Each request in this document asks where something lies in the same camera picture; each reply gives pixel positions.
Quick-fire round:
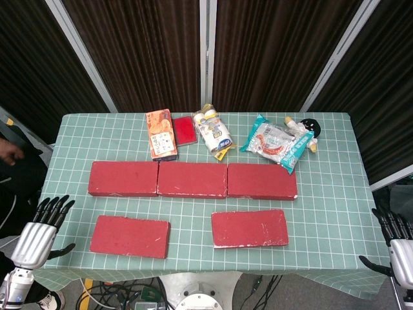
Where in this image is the orange cracker box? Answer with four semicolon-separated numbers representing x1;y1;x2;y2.
145;108;179;161

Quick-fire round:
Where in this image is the white yellow snack bag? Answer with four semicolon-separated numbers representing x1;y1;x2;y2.
192;103;234;161

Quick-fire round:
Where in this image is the green checked tablecloth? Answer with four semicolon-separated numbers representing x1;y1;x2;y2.
27;112;393;297

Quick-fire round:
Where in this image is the red foam brick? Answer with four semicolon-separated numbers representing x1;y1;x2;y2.
87;161;159;198
210;209;290;249
89;215;171;260
227;163;299;202
156;162;228;199

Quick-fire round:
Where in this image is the red stamp pad case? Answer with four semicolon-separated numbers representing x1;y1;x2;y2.
172;116;198;148

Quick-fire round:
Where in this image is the black haired plush doll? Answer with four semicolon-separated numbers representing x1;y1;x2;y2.
283;116;323;153

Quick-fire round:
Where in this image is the dark partition screen grey frame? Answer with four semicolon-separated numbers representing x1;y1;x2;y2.
299;0;413;191
199;0;372;113
61;0;214;114
0;0;119;145

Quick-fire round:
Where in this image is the teal snack bag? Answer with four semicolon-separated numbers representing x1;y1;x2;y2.
239;114;316;175

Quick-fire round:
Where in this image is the black floor cable bundle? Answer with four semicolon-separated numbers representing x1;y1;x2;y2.
76;276;168;310

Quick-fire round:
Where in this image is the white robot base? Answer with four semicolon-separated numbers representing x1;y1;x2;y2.
159;271;243;310

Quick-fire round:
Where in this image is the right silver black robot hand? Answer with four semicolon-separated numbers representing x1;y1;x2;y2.
358;208;413;291

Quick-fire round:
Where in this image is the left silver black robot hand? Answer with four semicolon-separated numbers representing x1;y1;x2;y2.
9;194;77;271

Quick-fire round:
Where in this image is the grey panel with yellow sticker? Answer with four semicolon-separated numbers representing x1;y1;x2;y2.
0;105;54;156

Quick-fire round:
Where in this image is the white black sneaker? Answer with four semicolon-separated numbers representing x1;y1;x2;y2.
37;290;65;310

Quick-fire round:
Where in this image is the person in black clothes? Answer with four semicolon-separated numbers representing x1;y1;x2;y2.
0;135;49;233

